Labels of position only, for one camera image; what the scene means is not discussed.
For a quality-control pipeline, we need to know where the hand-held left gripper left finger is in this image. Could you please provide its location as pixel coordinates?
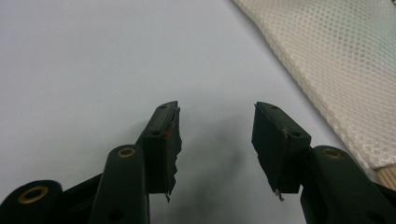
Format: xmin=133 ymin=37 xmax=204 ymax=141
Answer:
xmin=135 ymin=100 xmax=183 ymax=203

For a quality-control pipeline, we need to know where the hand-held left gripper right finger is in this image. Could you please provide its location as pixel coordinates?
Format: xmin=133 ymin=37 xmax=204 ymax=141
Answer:
xmin=250 ymin=101 xmax=312 ymax=203

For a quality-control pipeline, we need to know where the white mesh laundry bag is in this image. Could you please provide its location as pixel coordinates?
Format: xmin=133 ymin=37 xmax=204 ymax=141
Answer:
xmin=232 ymin=0 xmax=396 ymax=171

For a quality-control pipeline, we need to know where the light wooden board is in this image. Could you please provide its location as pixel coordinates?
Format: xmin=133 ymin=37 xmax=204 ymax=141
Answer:
xmin=374 ymin=163 xmax=396 ymax=191

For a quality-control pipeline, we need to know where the pale green cloth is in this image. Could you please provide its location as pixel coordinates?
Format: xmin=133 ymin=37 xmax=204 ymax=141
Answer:
xmin=365 ymin=0 xmax=396 ymax=43

